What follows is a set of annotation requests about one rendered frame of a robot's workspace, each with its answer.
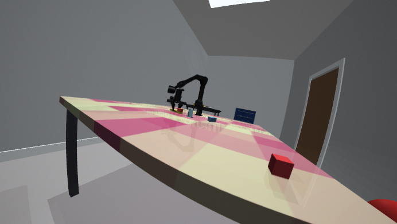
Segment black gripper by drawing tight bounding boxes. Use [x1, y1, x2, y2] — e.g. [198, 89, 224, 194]
[167, 94, 186, 111]

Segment red cube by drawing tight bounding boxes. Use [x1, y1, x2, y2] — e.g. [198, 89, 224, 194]
[268, 153, 294, 179]

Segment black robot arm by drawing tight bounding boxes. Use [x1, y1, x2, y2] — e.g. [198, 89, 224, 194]
[168, 74, 208, 116]

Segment yellow bar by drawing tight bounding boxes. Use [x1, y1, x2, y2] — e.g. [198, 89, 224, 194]
[173, 108, 183, 114]

